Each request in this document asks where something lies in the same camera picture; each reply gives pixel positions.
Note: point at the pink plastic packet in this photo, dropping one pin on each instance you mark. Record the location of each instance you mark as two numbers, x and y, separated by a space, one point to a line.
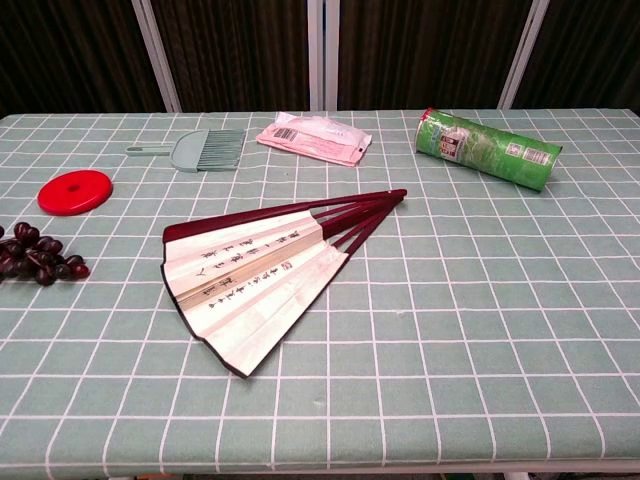
315 140

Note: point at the green checked tablecloth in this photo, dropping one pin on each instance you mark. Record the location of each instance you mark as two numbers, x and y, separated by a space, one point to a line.
450 325

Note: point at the red round plastic lid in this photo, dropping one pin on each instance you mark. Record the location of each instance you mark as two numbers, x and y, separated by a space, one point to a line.
75 192

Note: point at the teal small hand brush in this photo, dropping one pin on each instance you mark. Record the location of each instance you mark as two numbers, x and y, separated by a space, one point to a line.
192 150

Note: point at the dark corrugated partition panel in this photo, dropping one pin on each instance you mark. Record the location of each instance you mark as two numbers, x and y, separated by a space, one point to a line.
65 50
585 50
235 50
425 50

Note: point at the green cylindrical snack can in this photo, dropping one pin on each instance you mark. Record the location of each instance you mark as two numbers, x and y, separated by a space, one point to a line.
485 150

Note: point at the paper folding fan maroon ribs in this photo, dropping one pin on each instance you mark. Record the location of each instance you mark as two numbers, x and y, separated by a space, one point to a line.
250 280

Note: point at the dark red grape bunch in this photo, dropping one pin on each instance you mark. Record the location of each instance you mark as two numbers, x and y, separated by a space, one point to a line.
40 255

